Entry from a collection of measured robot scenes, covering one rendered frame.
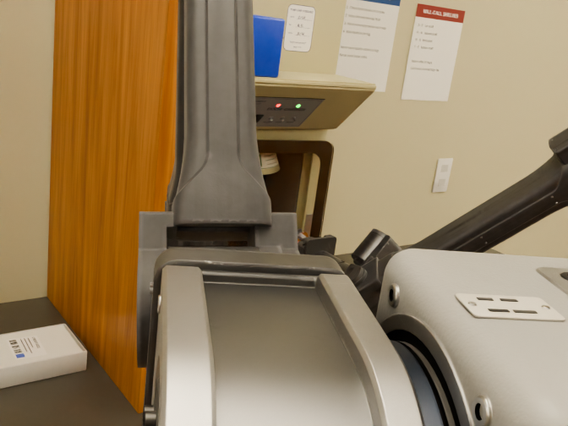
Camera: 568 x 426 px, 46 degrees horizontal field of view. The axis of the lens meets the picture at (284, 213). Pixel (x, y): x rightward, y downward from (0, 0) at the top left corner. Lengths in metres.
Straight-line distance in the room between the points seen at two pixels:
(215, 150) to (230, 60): 0.06
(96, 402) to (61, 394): 0.07
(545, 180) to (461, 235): 0.13
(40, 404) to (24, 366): 0.08
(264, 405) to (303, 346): 0.04
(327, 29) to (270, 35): 0.23
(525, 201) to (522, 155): 1.66
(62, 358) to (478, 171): 1.61
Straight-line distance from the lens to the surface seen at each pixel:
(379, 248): 1.09
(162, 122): 1.01
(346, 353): 0.25
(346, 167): 1.97
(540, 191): 0.95
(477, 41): 2.27
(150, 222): 0.43
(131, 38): 1.10
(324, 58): 1.27
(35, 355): 1.29
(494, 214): 0.96
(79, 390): 1.26
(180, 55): 0.67
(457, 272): 0.27
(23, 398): 1.25
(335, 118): 1.25
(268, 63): 1.06
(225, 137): 0.44
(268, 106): 1.12
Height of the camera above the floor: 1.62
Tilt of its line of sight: 17 degrees down
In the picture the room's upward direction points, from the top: 8 degrees clockwise
